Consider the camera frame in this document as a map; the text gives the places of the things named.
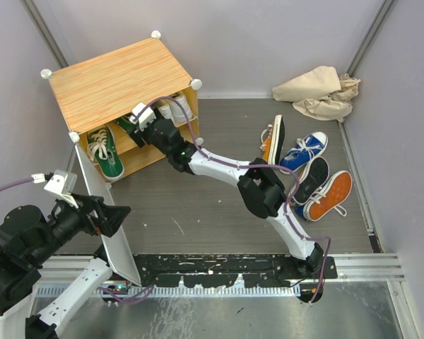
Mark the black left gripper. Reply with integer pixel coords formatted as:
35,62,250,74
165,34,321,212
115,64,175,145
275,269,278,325
31,189,131,263

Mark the green sneaker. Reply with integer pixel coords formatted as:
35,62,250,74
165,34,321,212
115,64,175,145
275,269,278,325
87,125,124,182
114,114,137,135

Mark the white cabinet door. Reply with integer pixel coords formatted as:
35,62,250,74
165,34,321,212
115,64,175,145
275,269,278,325
73,143,143,287

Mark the orange sneaker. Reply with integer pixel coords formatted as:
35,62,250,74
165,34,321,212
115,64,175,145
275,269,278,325
302,170,353,222
260,114,285,165

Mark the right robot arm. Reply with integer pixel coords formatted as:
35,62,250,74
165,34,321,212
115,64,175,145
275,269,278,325
128,116,327,278

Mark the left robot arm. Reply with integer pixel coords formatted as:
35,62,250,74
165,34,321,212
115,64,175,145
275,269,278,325
0,194,131,338

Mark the white shoe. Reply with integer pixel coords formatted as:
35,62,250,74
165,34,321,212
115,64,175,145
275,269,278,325
155,100,174,121
168,92,193,124

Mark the wooden shoe cabinet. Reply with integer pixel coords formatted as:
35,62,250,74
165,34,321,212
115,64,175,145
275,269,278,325
40,31,201,180

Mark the blue sneaker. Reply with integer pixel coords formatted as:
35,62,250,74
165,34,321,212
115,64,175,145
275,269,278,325
279,131,329,174
290,156,329,221

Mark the beige cloth bag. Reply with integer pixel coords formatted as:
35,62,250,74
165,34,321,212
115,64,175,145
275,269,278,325
272,66,361,123

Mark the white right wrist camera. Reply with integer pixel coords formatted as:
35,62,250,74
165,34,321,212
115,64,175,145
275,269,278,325
129,102,157,131

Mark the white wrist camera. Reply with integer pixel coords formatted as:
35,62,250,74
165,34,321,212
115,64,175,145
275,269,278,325
129,102,157,131
31,169,78,208

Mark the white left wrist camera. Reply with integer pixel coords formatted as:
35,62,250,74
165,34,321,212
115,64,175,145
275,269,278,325
31,169,78,208

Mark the grey cable duct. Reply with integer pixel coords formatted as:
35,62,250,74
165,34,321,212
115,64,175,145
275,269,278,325
35,284,300,298

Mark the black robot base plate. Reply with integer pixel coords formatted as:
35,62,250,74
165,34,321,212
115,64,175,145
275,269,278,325
134,254,338,288

